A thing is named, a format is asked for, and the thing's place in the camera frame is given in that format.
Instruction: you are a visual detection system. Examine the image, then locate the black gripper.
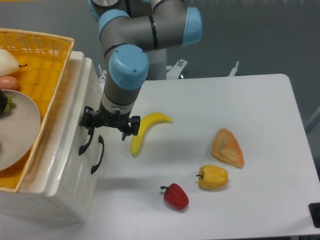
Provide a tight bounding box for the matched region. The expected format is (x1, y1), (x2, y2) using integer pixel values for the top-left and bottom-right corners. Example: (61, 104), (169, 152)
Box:
(79, 104), (141, 141)

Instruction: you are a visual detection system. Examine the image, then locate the white drawer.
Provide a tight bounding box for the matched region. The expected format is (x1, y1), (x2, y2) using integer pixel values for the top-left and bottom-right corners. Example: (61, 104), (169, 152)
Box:
(48, 57), (102, 200)
(79, 126), (109, 222)

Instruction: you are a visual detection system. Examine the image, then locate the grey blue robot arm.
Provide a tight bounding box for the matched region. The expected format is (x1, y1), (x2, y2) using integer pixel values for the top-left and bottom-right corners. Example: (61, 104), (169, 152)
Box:
(80, 0), (203, 137)

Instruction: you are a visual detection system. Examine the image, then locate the white drawer cabinet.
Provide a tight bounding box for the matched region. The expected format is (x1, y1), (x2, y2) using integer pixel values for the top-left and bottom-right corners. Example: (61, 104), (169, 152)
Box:
(0, 51), (111, 224)

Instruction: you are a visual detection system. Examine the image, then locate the yellow banana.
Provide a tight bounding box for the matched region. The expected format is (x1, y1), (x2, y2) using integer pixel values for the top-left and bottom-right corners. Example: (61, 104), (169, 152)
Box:
(130, 112), (173, 156)

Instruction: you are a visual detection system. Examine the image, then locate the grey ceramic plate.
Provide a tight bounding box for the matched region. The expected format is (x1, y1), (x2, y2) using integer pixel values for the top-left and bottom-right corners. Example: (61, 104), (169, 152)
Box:
(0, 90), (41, 170)

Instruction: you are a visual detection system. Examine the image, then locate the yellow woven basket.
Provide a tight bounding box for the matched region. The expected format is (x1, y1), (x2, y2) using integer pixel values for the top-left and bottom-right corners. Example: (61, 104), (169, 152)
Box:
(0, 28), (75, 193)

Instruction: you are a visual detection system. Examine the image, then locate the red bell pepper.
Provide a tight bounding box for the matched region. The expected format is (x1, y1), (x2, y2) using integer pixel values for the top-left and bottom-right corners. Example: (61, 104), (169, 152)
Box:
(160, 183), (189, 210)

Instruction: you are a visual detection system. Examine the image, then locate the dark purple eggplant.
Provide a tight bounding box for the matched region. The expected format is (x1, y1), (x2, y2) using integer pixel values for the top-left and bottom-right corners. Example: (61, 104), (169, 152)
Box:
(0, 90), (17, 114)

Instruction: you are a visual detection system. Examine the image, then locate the pink sausage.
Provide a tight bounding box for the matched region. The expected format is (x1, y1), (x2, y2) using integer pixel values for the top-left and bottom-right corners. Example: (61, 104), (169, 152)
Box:
(0, 76), (20, 91)

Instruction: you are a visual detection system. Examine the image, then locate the yellow bell pepper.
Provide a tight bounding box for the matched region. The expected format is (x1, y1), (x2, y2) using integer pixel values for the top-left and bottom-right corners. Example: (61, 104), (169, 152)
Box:
(196, 165), (229, 190)

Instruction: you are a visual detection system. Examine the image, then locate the white pear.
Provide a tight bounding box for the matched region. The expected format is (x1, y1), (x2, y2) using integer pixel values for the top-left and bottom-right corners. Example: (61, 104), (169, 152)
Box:
(0, 49), (27, 77)

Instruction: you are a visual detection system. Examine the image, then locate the golden pastry turnover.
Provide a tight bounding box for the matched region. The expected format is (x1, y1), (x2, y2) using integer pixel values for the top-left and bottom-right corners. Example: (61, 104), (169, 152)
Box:
(211, 128), (245, 169)

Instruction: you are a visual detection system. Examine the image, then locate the black device at edge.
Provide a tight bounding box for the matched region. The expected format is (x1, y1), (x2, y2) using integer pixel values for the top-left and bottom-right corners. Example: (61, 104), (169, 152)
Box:
(308, 202), (320, 229)

